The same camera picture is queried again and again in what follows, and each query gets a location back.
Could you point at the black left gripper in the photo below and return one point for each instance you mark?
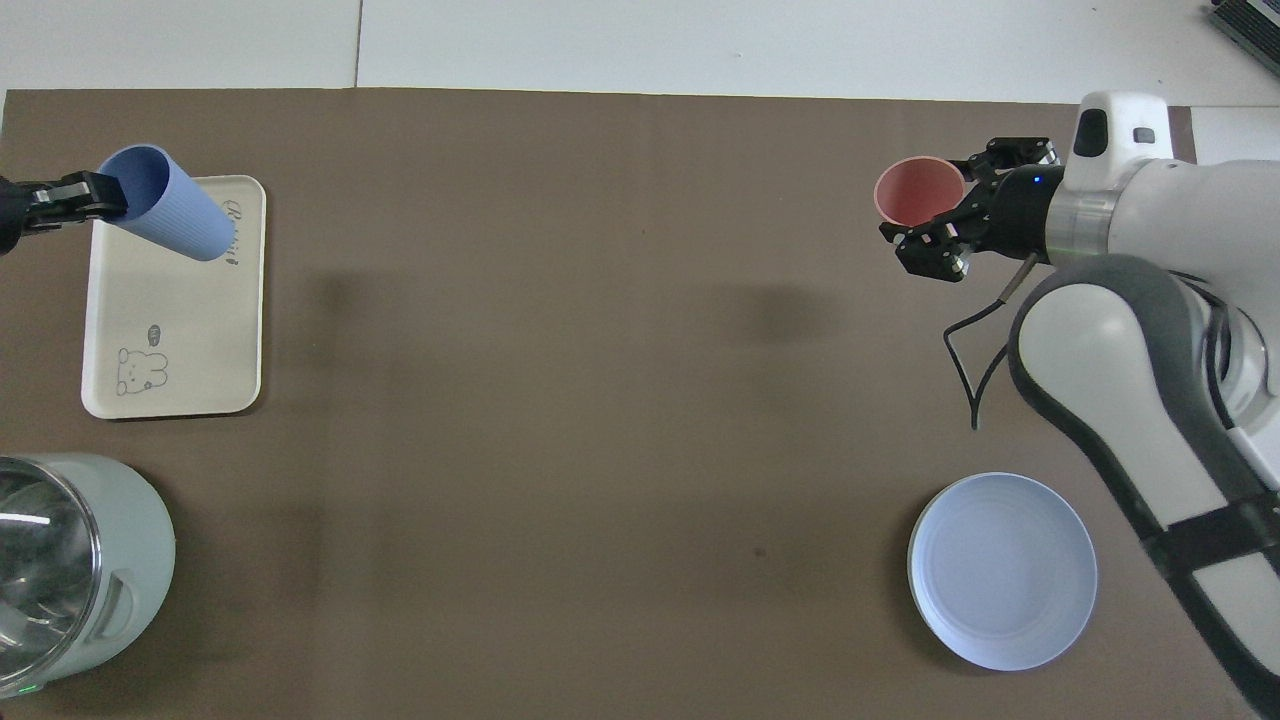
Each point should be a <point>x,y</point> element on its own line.
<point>12,215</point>

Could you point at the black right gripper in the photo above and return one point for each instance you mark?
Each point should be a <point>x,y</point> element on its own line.
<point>1020,215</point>

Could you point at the pink cup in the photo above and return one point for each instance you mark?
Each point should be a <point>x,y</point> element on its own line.
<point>915,190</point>

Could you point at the blue ribbed cup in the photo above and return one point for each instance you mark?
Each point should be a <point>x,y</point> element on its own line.
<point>170,205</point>

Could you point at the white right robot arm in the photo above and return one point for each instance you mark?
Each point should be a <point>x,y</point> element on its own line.
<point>1120,380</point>

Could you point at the cream tray with rabbit print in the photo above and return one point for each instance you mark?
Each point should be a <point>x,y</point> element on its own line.
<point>170,330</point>

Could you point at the grey ribbed device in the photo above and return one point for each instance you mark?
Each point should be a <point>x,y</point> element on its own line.
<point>1250,18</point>

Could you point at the mint green electric pot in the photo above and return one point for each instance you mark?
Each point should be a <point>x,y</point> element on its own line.
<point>120,560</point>

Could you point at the pale blue plate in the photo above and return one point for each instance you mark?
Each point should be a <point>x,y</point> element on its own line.
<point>1000,570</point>

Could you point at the brown paper table mat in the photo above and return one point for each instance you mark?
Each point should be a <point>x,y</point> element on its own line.
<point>600,400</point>

